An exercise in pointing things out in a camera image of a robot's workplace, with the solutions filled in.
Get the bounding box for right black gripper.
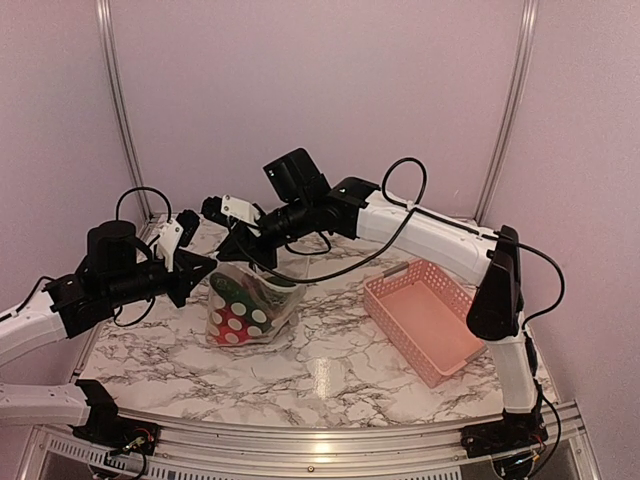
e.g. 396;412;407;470
215;196;314;272

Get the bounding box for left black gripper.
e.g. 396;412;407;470
103;252;216;308

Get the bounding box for clear zip top bag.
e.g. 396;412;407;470
205;263;305;347

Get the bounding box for pink plastic basket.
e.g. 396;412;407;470
364;259;486;388

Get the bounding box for dark green cucumber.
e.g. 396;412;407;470
209;272;272;338

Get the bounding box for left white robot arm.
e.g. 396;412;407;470
1;220;217;445

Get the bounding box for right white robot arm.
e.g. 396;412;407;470
202;148;542;448

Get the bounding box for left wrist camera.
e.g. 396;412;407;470
153;209;200;273

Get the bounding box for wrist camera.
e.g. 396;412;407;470
153;209;200;273
201;195;262;226

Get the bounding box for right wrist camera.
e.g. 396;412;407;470
201;195;262;226

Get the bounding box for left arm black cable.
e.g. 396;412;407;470
112;187;174;329

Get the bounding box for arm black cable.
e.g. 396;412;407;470
112;187;174;329
224;157;566;331

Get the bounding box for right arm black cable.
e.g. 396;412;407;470
224;157;566;331

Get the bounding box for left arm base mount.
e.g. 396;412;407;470
72;379;160;455

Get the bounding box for front aluminium rail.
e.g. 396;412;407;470
29;394;601;480

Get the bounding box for left aluminium frame post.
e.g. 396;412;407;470
94;0;154;219

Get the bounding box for aluminium frame post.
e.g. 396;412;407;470
474;0;539;224
94;0;154;219

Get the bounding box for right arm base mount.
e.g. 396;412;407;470
460;408;548;458

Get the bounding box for right aluminium frame post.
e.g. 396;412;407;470
474;0;539;224

